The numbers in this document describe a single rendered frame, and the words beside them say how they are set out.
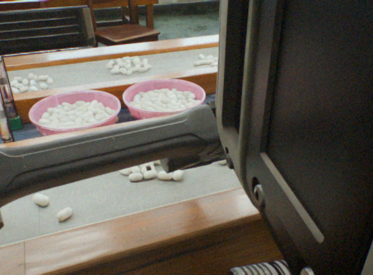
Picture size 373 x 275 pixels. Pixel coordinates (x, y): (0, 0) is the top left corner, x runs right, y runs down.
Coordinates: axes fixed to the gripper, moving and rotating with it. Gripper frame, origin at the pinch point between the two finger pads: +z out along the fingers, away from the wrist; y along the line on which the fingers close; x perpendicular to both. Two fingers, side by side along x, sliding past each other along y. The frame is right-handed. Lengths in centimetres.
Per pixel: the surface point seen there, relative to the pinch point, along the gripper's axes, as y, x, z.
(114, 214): 18.1, 8.9, 0.7
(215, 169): -7.5, 4.2, 7.1
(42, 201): 31.7, 2.9, 4.9
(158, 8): -133, -271, 447
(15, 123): 40, -25, 47
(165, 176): 5.1, 3.3, 5.7
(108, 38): -14, -118, 198
